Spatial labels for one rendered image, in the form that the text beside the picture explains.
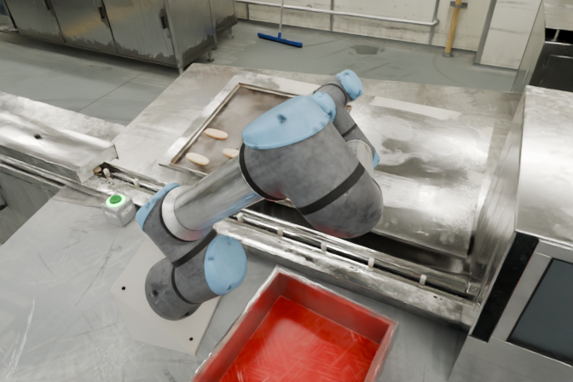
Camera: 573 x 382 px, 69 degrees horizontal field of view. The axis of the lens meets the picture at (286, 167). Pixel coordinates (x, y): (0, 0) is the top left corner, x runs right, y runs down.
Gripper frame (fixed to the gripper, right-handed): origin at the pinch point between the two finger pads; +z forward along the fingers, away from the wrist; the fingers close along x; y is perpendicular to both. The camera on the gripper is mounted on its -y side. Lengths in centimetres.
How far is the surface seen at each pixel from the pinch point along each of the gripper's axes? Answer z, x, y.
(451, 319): -30, 51, 37
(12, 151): 84, -50, 3
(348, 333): -10, 37, 45
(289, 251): 2.9, 23.5, 25.0
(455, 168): -34, 51, -14
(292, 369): -3, 29, 56
